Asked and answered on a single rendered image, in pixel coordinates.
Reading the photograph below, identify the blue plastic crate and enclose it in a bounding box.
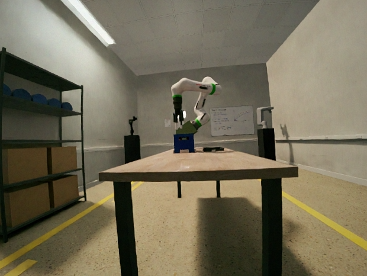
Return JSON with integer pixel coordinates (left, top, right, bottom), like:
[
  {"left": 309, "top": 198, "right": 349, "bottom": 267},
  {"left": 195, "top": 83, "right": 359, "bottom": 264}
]
[{"left": 173, "top": 133, "right": 195, "bottom": 153}]

